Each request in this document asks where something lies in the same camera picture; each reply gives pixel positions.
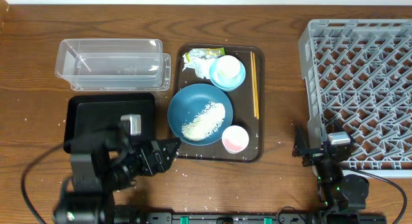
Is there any dark brown serving tray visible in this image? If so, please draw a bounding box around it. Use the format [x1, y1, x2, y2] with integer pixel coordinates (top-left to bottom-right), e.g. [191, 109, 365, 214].
[173, 44, 265, 163]

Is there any crumpled white green wrapper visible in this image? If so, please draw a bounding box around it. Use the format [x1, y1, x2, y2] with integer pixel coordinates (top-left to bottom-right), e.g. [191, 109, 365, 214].
[182, 48, 226, 80]

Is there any grey dishwasher rack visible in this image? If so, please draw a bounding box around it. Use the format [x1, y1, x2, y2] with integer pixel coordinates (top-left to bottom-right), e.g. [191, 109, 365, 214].
[298, 19, 411, 178]

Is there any cream white cup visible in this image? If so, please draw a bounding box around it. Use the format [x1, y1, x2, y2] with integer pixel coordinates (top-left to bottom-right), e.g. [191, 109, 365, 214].
[216, 55, 241, 79]

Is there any light blue small bowl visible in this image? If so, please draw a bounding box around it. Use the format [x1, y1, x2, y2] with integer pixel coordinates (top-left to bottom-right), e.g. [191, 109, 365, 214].
[209, 59, 246, 91]

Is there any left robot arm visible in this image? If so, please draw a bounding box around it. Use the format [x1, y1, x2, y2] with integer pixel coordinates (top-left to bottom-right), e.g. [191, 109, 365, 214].
[53, 127, 181, 223]

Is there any pink plastic cup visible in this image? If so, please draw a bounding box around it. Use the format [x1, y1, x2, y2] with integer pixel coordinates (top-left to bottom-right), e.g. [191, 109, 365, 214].
[221, 126, 249, 154]

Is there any dark blue plate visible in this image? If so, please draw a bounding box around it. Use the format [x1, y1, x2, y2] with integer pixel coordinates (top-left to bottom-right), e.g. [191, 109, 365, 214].
[167, 84, 234, 146]

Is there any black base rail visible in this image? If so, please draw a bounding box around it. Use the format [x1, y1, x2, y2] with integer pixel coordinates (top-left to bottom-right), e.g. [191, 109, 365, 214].
[143, 212, 387, 224]

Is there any clear plastic bin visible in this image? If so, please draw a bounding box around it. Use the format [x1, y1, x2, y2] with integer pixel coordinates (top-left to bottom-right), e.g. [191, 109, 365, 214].
[55, 39, 171, 92]

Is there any black plastic bin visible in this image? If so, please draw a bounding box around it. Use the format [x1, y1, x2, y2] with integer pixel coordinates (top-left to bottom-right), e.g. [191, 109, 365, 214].
[64, 93, 155, 142]

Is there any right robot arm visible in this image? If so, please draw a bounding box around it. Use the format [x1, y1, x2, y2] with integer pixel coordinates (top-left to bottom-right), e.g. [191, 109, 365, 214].
[292, 125, 370, 223]

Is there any pile of white rice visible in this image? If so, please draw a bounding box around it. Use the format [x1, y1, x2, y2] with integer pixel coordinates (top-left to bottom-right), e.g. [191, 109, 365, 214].
[182, 102, 226, 142]

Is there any wooden chopstick right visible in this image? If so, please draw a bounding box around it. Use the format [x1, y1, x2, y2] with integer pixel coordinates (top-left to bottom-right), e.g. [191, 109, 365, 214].
[254, 54, 259, 120]

